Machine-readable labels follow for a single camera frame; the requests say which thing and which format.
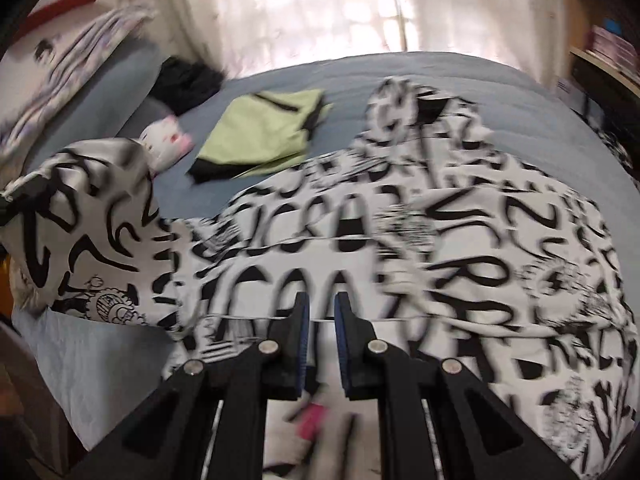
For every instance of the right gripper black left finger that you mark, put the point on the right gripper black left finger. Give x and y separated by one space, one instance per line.
208 420

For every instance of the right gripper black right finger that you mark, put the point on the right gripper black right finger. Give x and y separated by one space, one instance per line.
437 419

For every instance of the black white graffiti print garment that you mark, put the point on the black white graffiti print garment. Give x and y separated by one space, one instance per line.
448 246

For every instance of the blue-grey bed cover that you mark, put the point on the blue-grey bed cover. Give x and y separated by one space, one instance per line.
97 374

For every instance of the pink white plush toy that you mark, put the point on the pink white plush toy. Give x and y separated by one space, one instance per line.
164 144

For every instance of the green and black folded garment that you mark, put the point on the green and black folded garment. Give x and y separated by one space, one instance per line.
260 133

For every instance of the black fluffy garment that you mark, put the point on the black fluffy garment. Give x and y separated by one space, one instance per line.
182 85

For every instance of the purple floral folded quilt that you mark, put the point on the purple floral folded quilt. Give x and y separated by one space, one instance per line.
79 62

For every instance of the white box with red lid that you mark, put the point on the white box with red lid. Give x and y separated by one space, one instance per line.
38 45

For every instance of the wooden shelf unit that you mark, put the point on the wooden shelf unit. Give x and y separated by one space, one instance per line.
599 66

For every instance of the pink boxes on shelf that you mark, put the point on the pink boxes on shelf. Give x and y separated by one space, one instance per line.
612 48

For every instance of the white floral curtain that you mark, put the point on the white floral curtain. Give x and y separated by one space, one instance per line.
246 37

